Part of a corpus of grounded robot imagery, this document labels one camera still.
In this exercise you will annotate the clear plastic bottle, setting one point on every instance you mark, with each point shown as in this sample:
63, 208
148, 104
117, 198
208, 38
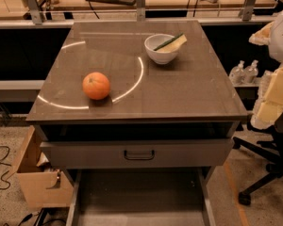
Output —
237, 73
251, 72

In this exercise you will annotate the orange fruit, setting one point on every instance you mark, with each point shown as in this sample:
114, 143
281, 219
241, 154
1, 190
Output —
96, 86

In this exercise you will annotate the clear plastic bottle left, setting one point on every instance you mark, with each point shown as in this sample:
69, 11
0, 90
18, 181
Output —
237, 73

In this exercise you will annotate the white ceramic bowl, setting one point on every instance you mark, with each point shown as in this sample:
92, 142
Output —
153, 42

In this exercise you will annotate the grey drawer with handle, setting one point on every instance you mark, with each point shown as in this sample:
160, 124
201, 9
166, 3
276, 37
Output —
137, 154

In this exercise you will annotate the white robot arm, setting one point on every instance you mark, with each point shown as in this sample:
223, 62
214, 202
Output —
275, 48

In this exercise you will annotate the clear plastic bottle right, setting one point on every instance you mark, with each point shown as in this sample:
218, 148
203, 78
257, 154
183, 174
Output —
251, 72

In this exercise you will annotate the cardboard box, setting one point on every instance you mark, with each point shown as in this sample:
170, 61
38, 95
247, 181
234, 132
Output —
41, 188

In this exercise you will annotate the grey counter cabinet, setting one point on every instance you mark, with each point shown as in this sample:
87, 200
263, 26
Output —
189, 98

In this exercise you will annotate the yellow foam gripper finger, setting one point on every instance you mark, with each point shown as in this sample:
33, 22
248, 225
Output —
271, 106
262, 37

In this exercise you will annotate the yellow green sponge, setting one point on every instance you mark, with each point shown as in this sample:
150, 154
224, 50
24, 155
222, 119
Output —
172, 44

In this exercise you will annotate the black office chair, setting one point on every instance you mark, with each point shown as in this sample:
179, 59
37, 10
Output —
270, 150

